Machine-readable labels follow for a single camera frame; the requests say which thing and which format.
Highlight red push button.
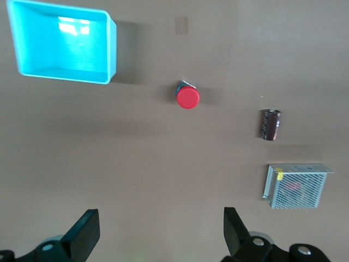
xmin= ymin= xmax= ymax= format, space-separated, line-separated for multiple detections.
xmin=174 ymin=80 xmax=201 ymax=110

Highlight cyan plastic box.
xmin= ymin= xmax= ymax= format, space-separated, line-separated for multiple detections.
xmin=5 ymin=0 xmax=118 ymax=85

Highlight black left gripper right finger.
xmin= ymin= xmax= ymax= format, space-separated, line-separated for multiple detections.
xmin=220 ymin=206 xmax=287 ymax=262

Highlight brown tape patch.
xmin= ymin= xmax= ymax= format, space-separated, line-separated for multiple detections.
xmin=174 ymin=16 xmax=189 ymax=36

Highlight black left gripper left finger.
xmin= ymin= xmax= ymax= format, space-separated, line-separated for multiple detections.
xmin=16 ymin=209 xmax=101 ymax=262

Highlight dark brown cylindrical capacitor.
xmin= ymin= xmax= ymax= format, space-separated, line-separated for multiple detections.
xmin=260 ymin=108 xmax=282 ymax=141

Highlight silver mesh power supply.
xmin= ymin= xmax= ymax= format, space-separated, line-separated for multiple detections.
xmin=262 ymin=163 xmax=334 ymax=210

